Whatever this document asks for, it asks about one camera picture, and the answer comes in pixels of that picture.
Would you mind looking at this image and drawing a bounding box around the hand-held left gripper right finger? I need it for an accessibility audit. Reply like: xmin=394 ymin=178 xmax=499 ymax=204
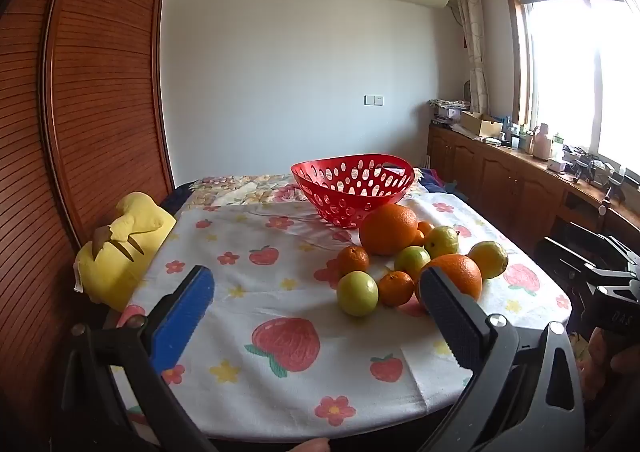
xmin=419 ymin=266 xmax=586 ymax=452

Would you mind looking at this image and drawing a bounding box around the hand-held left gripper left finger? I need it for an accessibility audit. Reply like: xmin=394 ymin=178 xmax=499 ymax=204
xmin=62 ymin=265 xmax=216 ymax=452

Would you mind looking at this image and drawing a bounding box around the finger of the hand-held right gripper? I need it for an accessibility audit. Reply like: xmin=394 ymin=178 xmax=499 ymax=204
xmin=536 ymin=235 xmax=603 ymax=280

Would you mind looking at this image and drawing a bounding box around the yellow-green lemon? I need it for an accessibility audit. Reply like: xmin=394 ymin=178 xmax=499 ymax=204
xmin=467 ymin=241 xmax=509 ymax=280
xmin=424 ymin=225 xmax=460 ymax=260
xmin=394 ymin=245 xmax=431 ymax=281
xmin=336 ymin=271 xmax=379 ymax=317

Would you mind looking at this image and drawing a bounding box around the large orange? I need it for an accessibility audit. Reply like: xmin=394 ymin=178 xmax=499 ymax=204
xmin=359 ymin=203 xmax=420 ymax=256
xmin=414 ymin=253 xmax=483 ymax=305

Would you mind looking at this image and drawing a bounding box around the small tangerine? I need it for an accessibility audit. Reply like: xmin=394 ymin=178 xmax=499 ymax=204
xmin=377 ymin=271 xmax=415 ymax=308
xmin=336 ymin=245 xmax=371 ymax=278
xmin=411 ymin=221 xmax=435 ymax=247

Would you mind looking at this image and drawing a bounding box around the red perforated plastic basket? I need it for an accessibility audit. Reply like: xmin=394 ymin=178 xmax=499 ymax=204
xmin=290 ymin=153 xmax=416 ymax=229

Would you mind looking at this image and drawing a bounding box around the person's right hand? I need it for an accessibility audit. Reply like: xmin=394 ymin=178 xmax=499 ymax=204
xmin=585 ymin=326 xmax=640 ymax=402

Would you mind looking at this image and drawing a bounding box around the person's left hand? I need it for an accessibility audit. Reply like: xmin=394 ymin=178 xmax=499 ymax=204
xmin=287 ymin=438 xmax=332 ymax=452

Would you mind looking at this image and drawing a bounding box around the yellow plush toy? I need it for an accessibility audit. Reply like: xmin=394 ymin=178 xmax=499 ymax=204
xmin=74 ymin=191 xmax=177 ymax=313

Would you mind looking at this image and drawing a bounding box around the long wooden cabinet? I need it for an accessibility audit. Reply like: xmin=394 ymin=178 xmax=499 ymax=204
xmin=427 ymin=125 xmax=640 ymax=283

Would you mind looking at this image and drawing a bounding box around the strawberry print white cloth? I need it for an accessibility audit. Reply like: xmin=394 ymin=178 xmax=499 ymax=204
xmin=107 ymin=192 xmax=573 ymax=443

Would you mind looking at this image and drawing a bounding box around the pink kettle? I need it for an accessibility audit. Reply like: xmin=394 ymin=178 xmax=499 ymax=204
xmin=531 ymin=123 xmax=553 ymax=160

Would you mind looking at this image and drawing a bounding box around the cardboard box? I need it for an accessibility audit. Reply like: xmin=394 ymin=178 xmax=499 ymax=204
xmin=459 ymin=111 xmax=505 ymax=138

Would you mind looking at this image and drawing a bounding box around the stack of folded items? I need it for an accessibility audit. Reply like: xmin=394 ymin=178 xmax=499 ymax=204
xmin=429 ymin=99 xmax=471 ymax=125

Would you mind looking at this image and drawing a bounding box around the patterned curtain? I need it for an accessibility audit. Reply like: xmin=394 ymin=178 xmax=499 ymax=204
xmin=451 ymin=0 xmax=490 ymax=114

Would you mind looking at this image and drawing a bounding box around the wooden louvered wardrobe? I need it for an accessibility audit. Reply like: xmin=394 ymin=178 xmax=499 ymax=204
xmin=0 ymin=0 xmax=176 ymax=452

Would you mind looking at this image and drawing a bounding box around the window with wooden frame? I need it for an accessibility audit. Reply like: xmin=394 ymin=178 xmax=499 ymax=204
xmin=500 ymin=0 xmax=640 ymax=173

